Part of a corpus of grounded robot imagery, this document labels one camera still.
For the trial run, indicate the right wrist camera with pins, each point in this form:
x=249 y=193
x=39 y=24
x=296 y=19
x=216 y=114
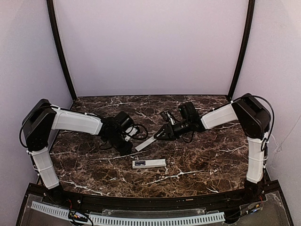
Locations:
x=168 y=117

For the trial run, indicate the white remote control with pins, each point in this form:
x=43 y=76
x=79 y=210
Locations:
x=142 y=164

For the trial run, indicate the black frame post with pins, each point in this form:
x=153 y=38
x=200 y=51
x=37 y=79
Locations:
x=59 y=49
x=243 y=47

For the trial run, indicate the right black frame post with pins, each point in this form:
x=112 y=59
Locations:
x=243 y=47

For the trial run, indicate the white battery cover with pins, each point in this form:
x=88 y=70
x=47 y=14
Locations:
x=145 y=144

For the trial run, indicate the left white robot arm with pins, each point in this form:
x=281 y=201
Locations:
x=44 y=117

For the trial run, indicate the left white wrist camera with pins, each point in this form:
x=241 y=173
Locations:
x=130 y=132

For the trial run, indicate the left white cable duct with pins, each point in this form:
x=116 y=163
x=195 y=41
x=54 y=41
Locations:
x=51 y=210

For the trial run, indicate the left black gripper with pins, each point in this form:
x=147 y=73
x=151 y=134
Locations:
x=122 y=146

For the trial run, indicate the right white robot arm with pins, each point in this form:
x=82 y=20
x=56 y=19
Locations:
x=255 y=120

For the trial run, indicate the black front rail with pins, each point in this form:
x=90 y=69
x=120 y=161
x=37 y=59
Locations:
x=221 y=201

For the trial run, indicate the white cable duct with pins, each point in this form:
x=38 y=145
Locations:
x=51 y=210
x=99 y=220

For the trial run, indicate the left black frame post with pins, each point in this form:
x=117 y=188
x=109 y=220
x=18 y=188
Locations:
x=59 y=49

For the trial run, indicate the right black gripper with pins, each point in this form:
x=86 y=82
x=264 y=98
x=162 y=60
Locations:
x=169 y=131

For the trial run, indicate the right white cable duct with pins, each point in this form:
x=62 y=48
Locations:
x=99 y=220

